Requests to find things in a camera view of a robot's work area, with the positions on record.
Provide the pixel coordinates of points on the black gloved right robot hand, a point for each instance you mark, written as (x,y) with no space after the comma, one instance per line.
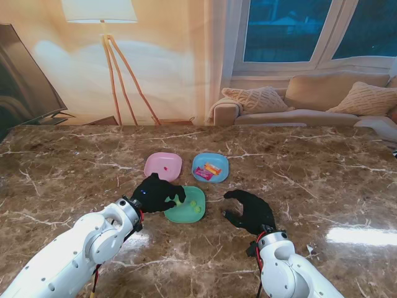
(257,214)

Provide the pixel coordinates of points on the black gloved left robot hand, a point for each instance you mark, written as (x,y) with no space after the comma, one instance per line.
(155,195)

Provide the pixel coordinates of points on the pink candy bar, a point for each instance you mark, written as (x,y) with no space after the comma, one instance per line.
(203,174)

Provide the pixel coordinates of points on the orange candy bar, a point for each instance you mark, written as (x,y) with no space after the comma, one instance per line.
(214,169)

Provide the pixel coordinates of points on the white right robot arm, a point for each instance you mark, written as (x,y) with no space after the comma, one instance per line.
(282,273)

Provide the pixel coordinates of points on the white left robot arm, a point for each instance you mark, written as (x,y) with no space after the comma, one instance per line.
(62,257)

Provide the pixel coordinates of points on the pink square plastic dish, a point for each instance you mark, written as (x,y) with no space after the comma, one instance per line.
(155,163)

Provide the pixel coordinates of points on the green square plastic dish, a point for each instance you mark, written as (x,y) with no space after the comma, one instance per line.
(186,217)

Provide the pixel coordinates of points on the blue square plastic dish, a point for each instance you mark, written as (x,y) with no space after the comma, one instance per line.
(201,158)

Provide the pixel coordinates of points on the wooden low cabinet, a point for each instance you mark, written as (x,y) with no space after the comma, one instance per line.
(102,120)

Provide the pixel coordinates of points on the cream knitted cushion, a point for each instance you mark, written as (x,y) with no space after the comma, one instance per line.
(366,99)
(257,99)

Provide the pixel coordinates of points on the beige sofa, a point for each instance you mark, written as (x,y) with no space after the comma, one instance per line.
(325,87)

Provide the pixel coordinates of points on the flat screen television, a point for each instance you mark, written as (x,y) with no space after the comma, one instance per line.
(21,80)

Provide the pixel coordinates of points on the white framed window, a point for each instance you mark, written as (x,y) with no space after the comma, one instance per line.
(279,31)

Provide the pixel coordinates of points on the wooden tripod floor lamp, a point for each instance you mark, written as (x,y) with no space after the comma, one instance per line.
(99,10)

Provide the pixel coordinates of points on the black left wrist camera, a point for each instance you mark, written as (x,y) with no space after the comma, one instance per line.
(136,225)

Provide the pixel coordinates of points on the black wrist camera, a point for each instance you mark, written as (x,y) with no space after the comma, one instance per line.
(251,249)
(136,225)

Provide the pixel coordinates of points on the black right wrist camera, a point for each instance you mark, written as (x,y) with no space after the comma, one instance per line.
(251,249)

